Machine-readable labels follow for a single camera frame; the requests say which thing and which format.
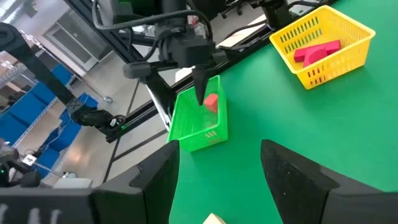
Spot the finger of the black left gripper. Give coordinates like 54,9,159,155
191,64,219,106

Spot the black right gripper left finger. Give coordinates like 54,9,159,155
0,139,181,224

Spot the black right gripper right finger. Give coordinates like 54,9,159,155
260,139,398,224

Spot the light red cube block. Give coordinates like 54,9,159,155
203,93,220,113

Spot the thick natural wood block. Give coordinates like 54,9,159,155
202,213,227,224

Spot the dark red arch block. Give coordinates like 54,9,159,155
302,46,328,68

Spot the long red block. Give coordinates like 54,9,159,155
293,39,342,63

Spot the black jointed robot arm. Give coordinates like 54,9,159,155
0,22,127,139

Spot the green plastic basket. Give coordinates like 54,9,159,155
167,75,229,152

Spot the grey box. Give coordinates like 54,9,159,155
52,177,94,189

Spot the blue storage bin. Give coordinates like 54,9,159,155
0,113,23,146
8,92,48,126
30,82,57,106
51,63,75,85
49,120,82,152

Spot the grey cabinet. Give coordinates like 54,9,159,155
43,9,113,73

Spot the black device with label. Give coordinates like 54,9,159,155
0,138,43,188

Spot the yellow plastic basket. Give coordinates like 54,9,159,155
269,4,376,90

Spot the black table frame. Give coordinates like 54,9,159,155
63,0,277,144

